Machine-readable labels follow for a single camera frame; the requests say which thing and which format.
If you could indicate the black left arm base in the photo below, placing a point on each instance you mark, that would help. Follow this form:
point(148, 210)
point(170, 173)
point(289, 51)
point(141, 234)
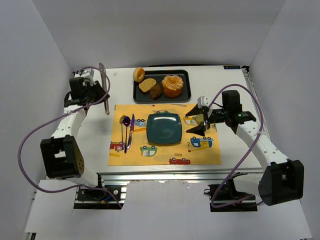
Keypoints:
point(87, 199)

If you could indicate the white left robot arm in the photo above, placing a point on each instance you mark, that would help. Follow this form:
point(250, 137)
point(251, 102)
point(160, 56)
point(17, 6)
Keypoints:
point(61, 154)

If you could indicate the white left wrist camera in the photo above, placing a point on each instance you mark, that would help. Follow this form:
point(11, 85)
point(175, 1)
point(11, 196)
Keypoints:
point(87, 75)

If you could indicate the iridescent purple spoon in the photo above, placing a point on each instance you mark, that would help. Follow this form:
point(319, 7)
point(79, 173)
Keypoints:
point(126, 122)

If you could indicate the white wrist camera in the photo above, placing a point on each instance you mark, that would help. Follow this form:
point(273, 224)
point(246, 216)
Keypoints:
point(87, 75)
point(203, 101)

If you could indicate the yellow cartoon placemat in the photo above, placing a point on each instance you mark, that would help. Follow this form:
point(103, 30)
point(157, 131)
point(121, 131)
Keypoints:
point(193, 149)

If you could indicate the gold spoon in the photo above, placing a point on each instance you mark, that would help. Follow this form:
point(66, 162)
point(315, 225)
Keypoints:
point(121, 121)

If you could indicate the glazed donut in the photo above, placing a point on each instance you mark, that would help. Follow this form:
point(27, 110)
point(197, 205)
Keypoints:
point(138, 74)

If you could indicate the pale green mug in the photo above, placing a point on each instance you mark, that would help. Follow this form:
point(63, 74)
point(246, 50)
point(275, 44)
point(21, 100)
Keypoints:
point(199, 118)

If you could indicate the iridescent purple knife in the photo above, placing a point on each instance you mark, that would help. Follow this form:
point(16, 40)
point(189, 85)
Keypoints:
point(132, 126)

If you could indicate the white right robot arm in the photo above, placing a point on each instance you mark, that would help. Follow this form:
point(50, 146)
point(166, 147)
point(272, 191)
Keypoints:
point(282, 179)

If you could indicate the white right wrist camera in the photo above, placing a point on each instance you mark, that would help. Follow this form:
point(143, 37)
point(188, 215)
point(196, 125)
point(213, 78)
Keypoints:
point(203, 101)

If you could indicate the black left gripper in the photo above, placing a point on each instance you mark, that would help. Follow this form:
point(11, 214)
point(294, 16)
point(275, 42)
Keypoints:
point(100, 89)

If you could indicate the brown chocolate croissant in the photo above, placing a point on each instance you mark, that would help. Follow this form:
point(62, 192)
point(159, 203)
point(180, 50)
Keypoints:
point(155, 92)

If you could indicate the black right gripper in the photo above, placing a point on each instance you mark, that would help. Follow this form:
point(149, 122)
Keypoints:
point(206, 118)

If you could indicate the bread slice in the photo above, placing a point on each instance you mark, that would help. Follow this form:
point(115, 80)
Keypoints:
point(147, 84)

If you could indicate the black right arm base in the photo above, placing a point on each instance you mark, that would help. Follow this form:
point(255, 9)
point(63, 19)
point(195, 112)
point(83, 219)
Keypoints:
point(228, 195)

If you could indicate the dark teal square plate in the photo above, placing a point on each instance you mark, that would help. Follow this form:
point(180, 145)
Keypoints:
point(164, 129)

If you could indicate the orange bundt cake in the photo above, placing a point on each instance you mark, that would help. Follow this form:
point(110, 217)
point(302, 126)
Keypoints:
point(172, 86)

